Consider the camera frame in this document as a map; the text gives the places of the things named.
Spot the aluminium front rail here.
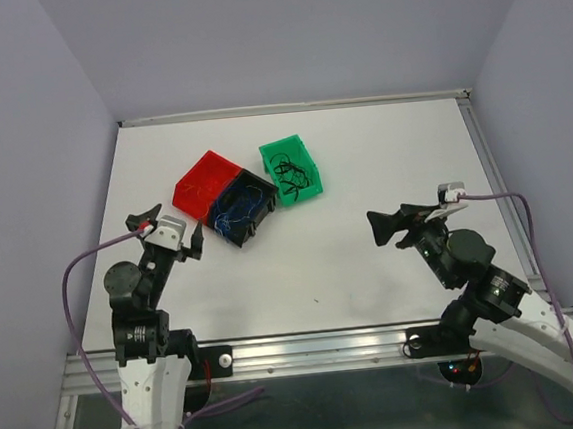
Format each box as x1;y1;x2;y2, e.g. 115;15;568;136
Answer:
57;305;573;396

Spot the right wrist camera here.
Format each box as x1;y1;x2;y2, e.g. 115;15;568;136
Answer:
424;181;467;222

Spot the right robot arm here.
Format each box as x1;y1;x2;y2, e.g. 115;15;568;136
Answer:
367;189;573;391

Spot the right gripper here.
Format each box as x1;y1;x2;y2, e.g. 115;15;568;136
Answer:
365;198;455;295

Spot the black plastic bin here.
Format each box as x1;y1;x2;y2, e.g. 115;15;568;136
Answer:
208;169;278;248

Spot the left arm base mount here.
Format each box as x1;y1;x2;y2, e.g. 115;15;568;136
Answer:
188;344;234;382

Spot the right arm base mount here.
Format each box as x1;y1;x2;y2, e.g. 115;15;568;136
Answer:
401;325;471;360

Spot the aluminium rail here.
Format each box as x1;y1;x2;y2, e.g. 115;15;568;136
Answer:
456;98;554;303
57;305;573;396
118;88;472;128

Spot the red plastic bin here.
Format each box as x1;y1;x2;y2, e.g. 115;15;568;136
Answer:
172;150;242;223

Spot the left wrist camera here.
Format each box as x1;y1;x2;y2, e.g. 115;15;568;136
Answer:
144;215;187;252

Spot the aluminium right rail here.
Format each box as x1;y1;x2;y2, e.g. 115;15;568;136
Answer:
456;98;554;303

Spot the green plastic bin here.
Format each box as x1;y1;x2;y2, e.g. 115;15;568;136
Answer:
259;134;324;207

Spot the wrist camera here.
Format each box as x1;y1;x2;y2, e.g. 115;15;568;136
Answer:
424;181;467;222
144;215;187;252

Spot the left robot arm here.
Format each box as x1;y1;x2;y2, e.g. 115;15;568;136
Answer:
103;206;204;429

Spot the black cable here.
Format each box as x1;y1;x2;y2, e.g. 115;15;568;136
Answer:
268;149;319;200

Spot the aluminium back rail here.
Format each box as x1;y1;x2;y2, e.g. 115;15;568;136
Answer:
118;88;472;128

